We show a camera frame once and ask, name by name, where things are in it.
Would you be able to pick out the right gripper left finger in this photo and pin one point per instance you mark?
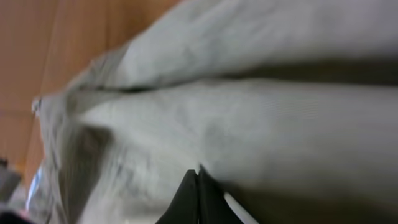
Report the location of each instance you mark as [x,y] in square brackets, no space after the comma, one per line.
[183,208]

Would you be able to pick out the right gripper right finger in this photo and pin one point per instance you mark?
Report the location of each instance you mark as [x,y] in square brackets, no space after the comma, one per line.
[213,207]

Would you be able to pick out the khaki green shorts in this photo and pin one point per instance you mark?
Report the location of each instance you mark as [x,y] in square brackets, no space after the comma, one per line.
[291,104]

